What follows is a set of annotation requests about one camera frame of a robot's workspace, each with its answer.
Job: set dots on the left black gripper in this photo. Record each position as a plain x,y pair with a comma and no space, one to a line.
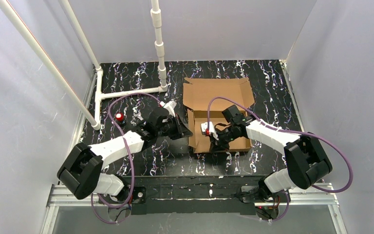
177,125

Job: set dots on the aluminium rail base frame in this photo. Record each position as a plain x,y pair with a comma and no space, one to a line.
183,186

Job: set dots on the silver wrench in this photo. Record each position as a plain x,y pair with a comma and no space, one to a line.
137,114

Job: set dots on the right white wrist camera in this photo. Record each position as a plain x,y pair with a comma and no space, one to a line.
207,129

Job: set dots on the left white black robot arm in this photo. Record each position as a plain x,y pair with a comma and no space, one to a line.
82,170

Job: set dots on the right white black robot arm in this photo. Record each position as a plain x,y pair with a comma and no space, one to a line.
306,160

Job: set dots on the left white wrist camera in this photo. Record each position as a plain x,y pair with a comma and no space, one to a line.
169,106

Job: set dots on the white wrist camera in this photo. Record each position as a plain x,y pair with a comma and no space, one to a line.
169,106
207,129

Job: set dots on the red black knob toy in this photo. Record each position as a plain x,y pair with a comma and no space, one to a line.
120,118

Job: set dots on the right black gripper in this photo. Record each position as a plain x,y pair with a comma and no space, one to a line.
218,138

